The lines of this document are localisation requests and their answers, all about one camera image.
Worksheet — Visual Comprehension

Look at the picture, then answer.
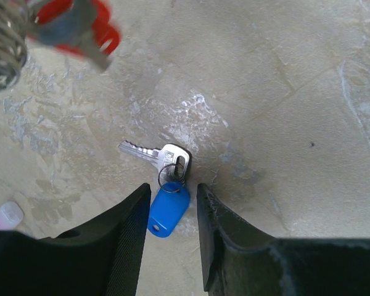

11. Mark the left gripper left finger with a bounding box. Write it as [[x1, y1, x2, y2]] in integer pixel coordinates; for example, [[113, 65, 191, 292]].
[[0, 183, 151, 295]]

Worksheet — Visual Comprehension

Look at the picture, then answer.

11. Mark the metal keyring with keys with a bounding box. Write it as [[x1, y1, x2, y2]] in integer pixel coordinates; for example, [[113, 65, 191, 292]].
[[0, 0, 111, 91]]

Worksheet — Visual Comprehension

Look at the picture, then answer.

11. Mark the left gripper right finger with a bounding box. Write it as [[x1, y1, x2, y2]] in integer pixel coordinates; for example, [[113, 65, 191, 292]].
[[197, 184, 370, 295]]

